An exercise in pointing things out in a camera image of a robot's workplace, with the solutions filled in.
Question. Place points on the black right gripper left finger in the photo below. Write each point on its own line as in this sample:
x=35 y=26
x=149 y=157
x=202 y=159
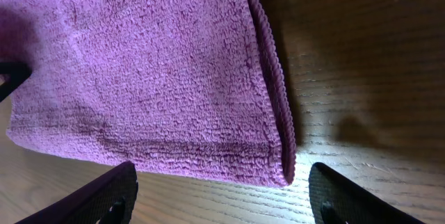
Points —
x=108 y=199

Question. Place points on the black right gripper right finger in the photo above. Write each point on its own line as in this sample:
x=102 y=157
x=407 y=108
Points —
x=335 y=199

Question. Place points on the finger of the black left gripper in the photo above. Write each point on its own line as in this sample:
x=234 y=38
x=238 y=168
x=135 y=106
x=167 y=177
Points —
x=16 y=73

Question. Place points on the purple microfiber cloth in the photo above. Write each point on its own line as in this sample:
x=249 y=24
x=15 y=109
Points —
x=180 y=87

